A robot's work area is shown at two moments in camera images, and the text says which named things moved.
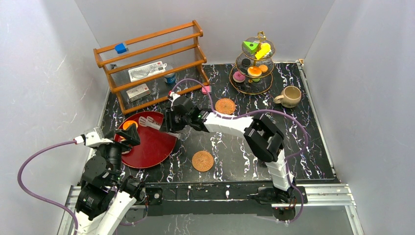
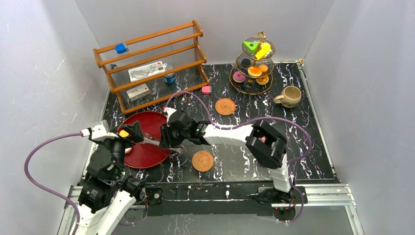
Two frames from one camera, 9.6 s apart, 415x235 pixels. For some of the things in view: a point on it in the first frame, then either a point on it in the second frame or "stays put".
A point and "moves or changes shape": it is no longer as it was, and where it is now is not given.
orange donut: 127,124 moves or changes shape
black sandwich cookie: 245,61 stays put
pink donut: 239,77 stays put
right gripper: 165,125 -> 166,140
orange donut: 254,71 stays put
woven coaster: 202,161 stays put
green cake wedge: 250,47 stays put
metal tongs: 149,122 -> 181,149
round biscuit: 264,67 stays put
